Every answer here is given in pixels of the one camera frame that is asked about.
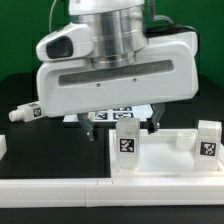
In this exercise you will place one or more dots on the white obstacle bar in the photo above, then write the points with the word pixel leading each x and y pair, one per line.
pixel 111 192
pixel 3 146

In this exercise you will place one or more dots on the white front obstacle bar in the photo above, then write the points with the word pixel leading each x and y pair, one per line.
pixel 111 192

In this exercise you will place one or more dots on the white square table top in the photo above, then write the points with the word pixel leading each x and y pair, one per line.
pixel 165 153

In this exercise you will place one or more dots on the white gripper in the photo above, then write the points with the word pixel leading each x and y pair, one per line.
pixel 164 71

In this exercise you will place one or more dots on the white marker sheet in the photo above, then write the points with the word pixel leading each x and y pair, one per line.
pixel 143 112

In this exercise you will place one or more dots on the white left obstacle bar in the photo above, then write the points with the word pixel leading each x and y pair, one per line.
pixel 3 146

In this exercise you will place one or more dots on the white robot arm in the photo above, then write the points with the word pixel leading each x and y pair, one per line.
pixel 106 59

